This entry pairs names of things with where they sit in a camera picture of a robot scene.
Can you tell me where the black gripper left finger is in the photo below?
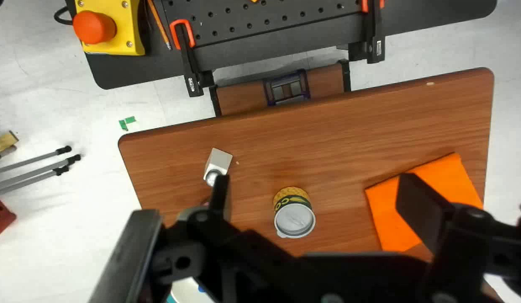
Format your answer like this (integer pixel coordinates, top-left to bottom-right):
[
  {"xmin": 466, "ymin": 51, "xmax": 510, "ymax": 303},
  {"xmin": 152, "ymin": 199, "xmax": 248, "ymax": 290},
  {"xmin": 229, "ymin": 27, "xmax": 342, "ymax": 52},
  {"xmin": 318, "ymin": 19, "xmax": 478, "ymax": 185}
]
[{"xmin": 207, "ymin": 172, "xmax": 234, "ymax": 224}]

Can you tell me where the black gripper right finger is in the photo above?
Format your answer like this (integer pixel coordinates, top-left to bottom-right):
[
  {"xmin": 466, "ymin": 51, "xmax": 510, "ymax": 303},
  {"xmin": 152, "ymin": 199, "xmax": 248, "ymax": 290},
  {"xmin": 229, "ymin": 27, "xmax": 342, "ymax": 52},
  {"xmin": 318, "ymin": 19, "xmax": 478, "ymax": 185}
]
[{"xmin": 396, "ymin": 172, "xmax": 460, "ymax": 256}]

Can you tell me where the small white cup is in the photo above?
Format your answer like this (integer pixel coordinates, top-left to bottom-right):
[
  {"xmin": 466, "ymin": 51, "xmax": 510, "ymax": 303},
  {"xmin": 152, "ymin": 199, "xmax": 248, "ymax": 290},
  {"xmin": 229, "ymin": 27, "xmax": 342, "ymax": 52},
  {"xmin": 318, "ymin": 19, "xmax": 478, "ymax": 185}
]
[{"xmin": 202, "ymin": 147, "xmax": 236, "ymax": 187}]

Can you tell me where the folded orange cloth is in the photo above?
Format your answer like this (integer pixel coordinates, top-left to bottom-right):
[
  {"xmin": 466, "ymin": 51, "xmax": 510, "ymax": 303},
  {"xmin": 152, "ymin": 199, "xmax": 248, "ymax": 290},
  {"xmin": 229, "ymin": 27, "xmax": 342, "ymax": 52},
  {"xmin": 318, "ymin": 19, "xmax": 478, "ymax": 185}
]
[{"xmin": 364, "ymin": 152, "xmax": 486, "ymax": 254}]

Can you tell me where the yellow green tin can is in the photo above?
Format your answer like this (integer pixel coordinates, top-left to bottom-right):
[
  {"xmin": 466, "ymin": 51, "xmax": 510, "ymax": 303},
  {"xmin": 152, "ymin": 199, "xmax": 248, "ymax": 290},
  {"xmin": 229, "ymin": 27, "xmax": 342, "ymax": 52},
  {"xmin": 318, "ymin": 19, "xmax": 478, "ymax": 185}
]
[{"xmin": 271, "ymin": 185, "xmax": 318, "ymax": 241}]

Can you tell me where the green floor tape mark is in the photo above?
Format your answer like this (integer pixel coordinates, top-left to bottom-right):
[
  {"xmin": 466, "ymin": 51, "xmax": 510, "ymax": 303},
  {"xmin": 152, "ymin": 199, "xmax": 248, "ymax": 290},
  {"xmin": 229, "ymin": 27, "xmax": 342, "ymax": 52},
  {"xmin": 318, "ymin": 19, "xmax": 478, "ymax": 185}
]
[{"xmin": 118, "ymin": 115, "xmax": 139, "ymax": 133}]

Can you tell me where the black pegboard robot cart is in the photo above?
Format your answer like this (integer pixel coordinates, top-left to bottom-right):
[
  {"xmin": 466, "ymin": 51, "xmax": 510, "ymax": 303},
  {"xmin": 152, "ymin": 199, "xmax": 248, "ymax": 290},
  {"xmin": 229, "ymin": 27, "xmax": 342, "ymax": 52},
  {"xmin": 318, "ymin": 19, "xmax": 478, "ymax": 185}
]
[{"xmin": 65, "ymin": 0, "xmax": 502, "ymax": 91}]

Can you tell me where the thin orange rod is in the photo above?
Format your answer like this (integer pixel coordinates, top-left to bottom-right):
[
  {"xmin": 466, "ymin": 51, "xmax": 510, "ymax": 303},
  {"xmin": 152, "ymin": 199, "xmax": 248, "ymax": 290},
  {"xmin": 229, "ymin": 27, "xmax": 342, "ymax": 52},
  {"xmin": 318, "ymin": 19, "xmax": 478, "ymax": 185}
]
[{"xmin": 145, "ymin": 0, "xmax": 174, "ymax": 52}]

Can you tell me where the grey metal tripod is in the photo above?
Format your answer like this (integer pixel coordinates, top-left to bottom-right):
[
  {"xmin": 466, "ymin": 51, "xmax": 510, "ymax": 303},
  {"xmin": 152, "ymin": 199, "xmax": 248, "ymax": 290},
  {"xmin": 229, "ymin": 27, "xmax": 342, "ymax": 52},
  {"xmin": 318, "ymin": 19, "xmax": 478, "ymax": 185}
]
[{"xmin": 0, "ymin": 143, "xmax": 85, "ymax": 197}]

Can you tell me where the yellow emergency stop box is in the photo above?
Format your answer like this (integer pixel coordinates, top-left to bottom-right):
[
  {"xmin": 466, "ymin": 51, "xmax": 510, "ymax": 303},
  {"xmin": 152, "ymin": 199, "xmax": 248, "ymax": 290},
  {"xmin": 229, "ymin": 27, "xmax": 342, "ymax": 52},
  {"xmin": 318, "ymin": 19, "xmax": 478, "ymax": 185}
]
[{"xmin": 71, "ymin": 0, "xmax": 149, "ymax": 59}]

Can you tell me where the tan wooden piece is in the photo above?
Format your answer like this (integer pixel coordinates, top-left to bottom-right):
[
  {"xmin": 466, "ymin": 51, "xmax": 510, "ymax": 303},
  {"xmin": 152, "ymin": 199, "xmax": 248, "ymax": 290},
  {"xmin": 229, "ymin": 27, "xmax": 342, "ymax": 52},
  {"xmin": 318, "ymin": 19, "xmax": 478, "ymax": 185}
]
[{"xmin": 0, "ymin": 130, "xmax": 21, "ymax": 160}]

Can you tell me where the brown table base plate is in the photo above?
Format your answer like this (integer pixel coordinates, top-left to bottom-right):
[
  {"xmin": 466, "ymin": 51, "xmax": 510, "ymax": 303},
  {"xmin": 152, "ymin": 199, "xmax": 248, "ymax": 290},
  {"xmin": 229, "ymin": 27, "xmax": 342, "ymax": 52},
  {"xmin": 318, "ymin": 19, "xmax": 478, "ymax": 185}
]
[{"xmin": 209, "ymin": 59, "xmax": 354, "ymax": 120}]

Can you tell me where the black clamp orange handle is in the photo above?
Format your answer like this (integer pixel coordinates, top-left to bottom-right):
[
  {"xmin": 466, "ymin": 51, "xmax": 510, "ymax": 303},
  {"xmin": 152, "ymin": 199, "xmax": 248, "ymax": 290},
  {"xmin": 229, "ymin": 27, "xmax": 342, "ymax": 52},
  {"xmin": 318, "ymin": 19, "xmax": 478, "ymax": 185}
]
[
  {"xmin": 349, "ymin": 0, "xmax": 387, "ymax": 66},
  {"xmin": 169, "ymin": 17, "xmax": 219, "ymax": 100}
]

